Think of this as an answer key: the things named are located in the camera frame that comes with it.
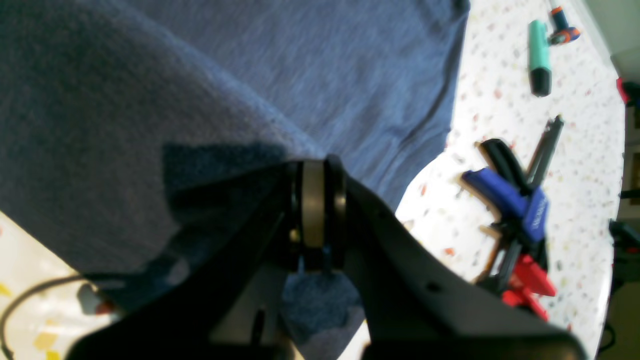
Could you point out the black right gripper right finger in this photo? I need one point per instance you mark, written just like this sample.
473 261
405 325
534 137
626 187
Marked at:
415 307

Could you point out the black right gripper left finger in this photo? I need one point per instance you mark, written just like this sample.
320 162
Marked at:
228 308

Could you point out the blue-grey T-shirt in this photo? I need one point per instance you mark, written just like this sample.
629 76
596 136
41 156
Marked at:
137 136

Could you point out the large blue red bar clamp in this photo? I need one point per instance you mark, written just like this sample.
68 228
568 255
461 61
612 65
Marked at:
523 206

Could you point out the teal highlighter marker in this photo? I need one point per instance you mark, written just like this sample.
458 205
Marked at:
539 67

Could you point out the orange blue T-handle screwdriver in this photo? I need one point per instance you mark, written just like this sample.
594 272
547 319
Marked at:
563 32

